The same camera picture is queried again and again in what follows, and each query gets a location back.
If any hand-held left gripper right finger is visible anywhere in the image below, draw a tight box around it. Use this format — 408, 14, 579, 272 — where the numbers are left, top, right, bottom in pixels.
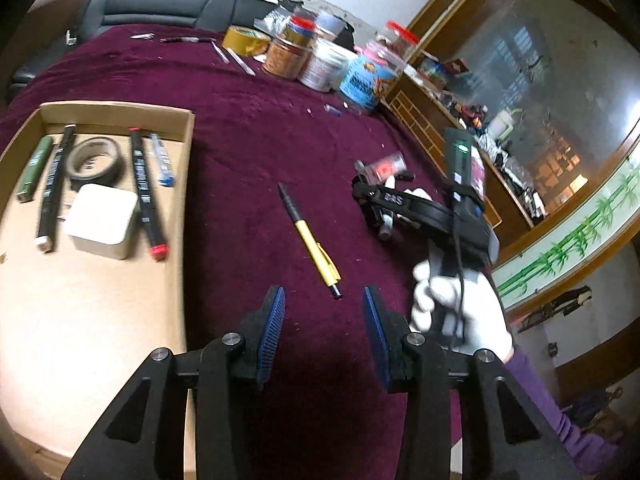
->
363, 286, 583, 480

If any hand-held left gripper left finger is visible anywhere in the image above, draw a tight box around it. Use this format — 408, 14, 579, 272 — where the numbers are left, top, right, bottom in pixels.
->
60, 285, 287, 480

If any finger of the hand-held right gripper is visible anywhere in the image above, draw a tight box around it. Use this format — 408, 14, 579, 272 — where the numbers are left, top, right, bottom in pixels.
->
364, 197, 416, 228
351, 174, 453, 233

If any clear case red insert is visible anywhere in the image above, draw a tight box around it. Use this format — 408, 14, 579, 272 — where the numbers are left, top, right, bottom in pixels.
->
353, 152, 406, 187

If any yellow black pen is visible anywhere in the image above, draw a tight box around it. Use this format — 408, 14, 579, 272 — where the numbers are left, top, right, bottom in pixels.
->
277, 183, 343, 300

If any black marker red cap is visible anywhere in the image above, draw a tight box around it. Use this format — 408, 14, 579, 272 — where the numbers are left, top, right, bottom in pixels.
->
128, 127, 169, 262

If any clear blue pen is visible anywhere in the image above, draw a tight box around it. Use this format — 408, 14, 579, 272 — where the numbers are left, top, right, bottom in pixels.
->
149, 132, 177, 187

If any white power bank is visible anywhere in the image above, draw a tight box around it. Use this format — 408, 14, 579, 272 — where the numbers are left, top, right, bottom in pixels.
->
62, 183, 140, 261

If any black tape roll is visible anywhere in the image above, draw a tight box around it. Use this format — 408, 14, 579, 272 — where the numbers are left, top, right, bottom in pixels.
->
66, 136, 123, 184

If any black marker white cap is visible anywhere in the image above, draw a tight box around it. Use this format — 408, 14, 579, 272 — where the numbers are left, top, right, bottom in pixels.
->
34, 123, 77, 254

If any green tube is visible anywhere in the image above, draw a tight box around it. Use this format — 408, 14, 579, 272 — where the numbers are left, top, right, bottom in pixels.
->
16, 134, 55, 203

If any person's right forearm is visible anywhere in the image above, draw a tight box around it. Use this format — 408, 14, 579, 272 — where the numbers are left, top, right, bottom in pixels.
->
502, 346, 628, 468

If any person's right hand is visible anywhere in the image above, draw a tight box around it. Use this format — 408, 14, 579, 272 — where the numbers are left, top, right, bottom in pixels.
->
409, 259, 515, 362

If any white kettle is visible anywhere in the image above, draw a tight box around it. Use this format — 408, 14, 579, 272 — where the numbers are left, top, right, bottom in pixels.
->
486, 109, 517, 142

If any clear jar blue label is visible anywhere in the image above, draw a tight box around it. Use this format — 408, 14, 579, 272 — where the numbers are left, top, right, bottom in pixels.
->
338, 42, 407, 115

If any wooden glass cabinet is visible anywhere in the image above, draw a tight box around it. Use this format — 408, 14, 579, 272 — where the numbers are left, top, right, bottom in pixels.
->
382, 0, 640, 261

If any white plastic jar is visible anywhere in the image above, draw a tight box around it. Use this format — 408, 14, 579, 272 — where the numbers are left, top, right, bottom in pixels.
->
298, 39, 352, 94

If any clear jar red lid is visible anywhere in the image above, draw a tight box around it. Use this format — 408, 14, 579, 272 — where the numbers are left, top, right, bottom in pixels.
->
377, 20, 421, 63

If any orange tin can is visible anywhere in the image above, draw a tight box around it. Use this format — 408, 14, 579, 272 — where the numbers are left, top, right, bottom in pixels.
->
261, 35, 314, 80

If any grey tape roll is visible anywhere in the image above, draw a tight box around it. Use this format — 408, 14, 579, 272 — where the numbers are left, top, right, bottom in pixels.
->
314, 9, 347, 41

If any gold can red lid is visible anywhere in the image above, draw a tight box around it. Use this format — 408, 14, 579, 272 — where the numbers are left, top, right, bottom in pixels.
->
287, 15, 317, 44

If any long white craft knife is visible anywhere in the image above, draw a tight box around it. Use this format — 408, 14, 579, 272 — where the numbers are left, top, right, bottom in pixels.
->
223, 47, 257, 77

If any yellow tape roll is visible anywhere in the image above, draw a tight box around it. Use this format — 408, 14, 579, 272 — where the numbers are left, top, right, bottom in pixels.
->
221, 24, 271, 59

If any black leather sofa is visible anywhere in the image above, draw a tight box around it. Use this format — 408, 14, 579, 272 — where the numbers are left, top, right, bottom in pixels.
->
9, 0, 286, 92

